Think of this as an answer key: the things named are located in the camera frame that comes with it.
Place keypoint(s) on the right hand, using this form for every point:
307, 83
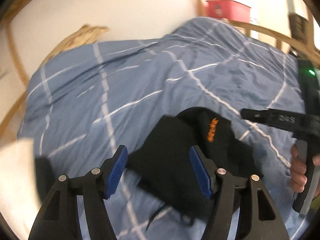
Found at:
298, 169

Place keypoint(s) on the beige patterned pillow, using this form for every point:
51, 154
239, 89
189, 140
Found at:
87, 34

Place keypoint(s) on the blue checked duvet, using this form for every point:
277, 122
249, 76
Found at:
84, 103

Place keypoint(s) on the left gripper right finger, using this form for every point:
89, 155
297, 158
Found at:
241, 205

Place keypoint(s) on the black pants with orange paw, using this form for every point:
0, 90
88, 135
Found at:
171, 170

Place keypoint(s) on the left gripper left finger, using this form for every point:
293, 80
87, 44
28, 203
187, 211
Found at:
58, 216

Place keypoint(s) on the red plastic storage box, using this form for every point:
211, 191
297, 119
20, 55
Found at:
228, 9

